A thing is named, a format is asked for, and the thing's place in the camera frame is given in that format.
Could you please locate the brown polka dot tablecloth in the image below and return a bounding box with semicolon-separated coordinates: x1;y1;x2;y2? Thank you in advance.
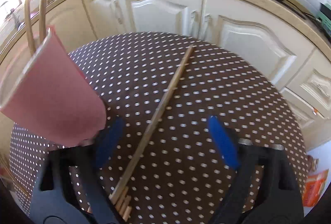
13;32;299;223

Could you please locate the green electric cooker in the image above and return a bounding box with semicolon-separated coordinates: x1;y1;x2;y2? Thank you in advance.
317;3;331;40

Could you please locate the pink cylindrical cup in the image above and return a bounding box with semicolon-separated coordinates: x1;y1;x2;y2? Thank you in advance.
1;27;107;147

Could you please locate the wooden chopstick six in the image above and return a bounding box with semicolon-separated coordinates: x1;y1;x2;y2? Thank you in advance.
118;195;131;216

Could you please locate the orange snack package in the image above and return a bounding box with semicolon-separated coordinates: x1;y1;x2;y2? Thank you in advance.
302;169;329;207

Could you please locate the wooden chopstick seven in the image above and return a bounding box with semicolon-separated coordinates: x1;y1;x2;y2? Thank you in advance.
122;206;132;222

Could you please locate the wooden chopstick three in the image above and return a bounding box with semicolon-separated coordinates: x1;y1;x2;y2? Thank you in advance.
109;45;194;204

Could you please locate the wooden chopstick two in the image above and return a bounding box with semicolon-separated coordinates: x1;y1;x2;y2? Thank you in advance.
24;0;36;56

